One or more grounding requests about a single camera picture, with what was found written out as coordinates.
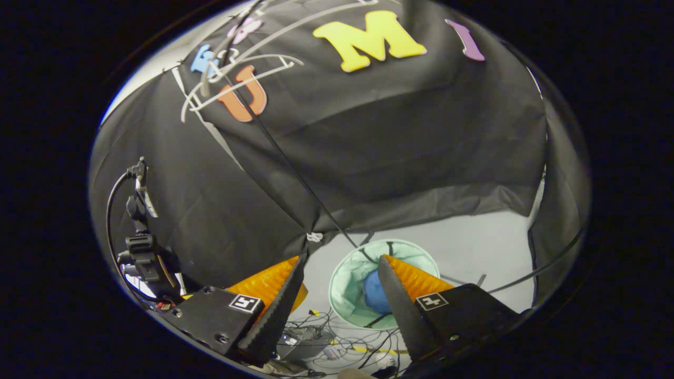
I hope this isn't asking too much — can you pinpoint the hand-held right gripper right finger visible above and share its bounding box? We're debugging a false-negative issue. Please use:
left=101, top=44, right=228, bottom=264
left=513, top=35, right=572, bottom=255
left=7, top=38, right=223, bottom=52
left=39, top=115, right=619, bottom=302
left=376, top=254, right=522, bottom=369

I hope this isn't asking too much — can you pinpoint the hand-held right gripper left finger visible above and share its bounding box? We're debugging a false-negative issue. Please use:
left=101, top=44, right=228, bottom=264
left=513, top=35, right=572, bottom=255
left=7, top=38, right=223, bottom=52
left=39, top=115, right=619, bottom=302
left=149, top=254, right=310, bottom=367

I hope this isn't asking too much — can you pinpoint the blue jacket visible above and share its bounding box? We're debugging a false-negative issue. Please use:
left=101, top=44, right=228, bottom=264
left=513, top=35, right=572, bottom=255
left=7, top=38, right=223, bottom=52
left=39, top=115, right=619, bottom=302
left=363, top=270, right=394, bottom=315

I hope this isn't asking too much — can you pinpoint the green laundry hamper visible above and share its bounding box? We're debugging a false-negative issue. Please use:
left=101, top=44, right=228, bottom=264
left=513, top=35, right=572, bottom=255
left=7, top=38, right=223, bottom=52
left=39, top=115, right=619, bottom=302
left=328, top=238, right=441, bottom=330

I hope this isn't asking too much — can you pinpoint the white plastic hanger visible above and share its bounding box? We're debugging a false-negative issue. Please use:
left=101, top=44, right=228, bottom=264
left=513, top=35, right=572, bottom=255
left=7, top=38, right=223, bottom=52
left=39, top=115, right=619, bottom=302
left=200, top=0, right=380, bottom=98
left=181, top=54, right=304, bottom=123

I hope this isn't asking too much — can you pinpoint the grey electronic box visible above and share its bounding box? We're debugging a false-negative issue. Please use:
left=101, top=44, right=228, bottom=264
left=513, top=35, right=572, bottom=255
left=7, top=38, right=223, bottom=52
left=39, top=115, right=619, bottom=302
left=279, top=325, right=338, bottom=362

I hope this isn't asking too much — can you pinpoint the yellow tape strip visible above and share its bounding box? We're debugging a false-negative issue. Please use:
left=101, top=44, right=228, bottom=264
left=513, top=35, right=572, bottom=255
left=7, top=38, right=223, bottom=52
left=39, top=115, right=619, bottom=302
left=331, top=343, right=402, bottom=354

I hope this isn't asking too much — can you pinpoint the white blue-edged board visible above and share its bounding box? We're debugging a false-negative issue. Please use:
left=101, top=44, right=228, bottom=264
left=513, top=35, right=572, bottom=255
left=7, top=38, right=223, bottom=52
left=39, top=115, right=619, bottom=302
left=121, top=263, right=182, bottom=303

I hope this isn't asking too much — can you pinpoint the black backdrop cloth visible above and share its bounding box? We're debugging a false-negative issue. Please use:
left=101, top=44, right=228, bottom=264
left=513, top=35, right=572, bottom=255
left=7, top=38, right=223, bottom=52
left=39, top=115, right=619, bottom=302
left=90, top=0, right=590, bottom=316

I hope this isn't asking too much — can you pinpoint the tangle of black cables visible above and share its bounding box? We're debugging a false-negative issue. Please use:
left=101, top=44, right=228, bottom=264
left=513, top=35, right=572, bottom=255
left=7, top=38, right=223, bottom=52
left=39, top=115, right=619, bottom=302
left=279, top=308, right=409, bottom=377

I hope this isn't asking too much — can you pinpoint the black clamp mount with cable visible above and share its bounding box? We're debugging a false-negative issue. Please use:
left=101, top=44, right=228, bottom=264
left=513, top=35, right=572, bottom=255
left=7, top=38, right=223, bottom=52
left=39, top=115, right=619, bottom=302
left=105, top=157, right=182, bottom=306

